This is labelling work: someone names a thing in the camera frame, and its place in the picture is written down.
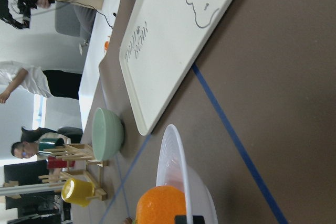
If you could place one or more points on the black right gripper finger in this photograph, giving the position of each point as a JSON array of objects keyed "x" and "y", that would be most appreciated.
[{"x": 183, "y": 219}]

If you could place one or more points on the orange fruit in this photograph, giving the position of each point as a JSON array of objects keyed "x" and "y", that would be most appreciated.
[{"x": 160, "y": 204}]

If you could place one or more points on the white round plate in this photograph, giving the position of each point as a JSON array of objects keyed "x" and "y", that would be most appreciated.
[{"x": 173, "y": 170}]

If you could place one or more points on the cream bear print tray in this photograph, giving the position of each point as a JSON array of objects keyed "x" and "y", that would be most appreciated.
[{"x": 162, "y": 40}]

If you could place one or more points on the yellow cup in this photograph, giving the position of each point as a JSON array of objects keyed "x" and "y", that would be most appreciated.
[{"x": 76, "y": 191}]

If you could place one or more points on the green ceramic bowl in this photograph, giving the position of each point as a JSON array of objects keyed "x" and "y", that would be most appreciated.
[{"x": 107, "y": 134}]

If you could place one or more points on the wooden dish drying rack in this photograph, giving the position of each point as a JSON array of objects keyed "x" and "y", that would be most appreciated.
[{"x": 79, "y": 153}]

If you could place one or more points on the red cup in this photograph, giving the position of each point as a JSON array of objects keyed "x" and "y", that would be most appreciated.
[{"x": 53, "y": 163}]

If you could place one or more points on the dark green cup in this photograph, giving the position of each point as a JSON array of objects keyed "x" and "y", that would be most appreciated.
[{"x": 49, "y": 143}]

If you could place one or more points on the person with glasses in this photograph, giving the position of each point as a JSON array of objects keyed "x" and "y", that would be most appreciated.
[{"x": 28, "y": 146}]

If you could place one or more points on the standing person white shirt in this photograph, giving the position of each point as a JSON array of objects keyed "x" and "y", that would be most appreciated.
[{"x": 47, "y": 83}]

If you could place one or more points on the aluminium frame post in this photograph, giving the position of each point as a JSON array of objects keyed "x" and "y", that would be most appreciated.
[{"x": 27, "y": 189}]

